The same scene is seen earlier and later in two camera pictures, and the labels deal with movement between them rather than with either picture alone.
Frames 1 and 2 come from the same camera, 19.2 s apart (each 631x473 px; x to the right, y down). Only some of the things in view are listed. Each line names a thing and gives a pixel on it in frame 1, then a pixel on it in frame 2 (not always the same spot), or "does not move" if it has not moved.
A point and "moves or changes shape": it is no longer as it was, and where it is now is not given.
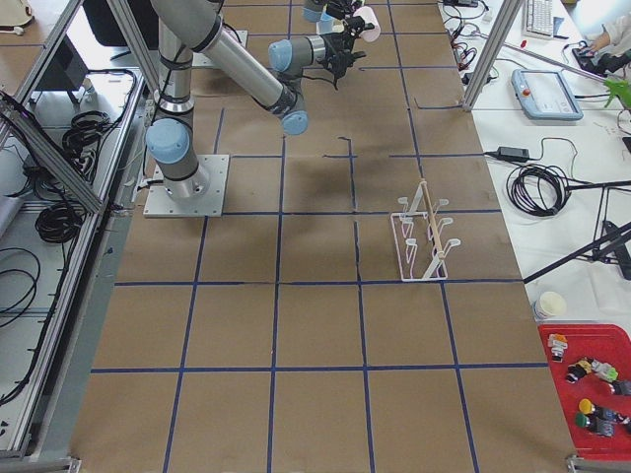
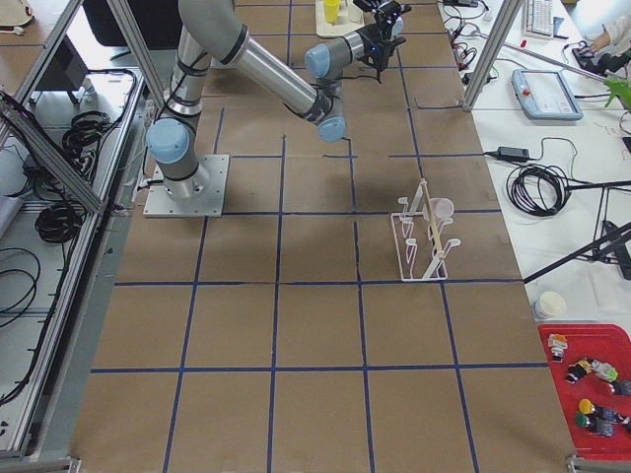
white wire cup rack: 421,250 does not move
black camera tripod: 542,190 does not move
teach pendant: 544,94 does not move
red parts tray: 569,344 does not move
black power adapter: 513,152 does not move
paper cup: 549,304 does not move
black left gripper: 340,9 -> 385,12
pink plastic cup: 368,15 moves or changes shape
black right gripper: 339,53 -> 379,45
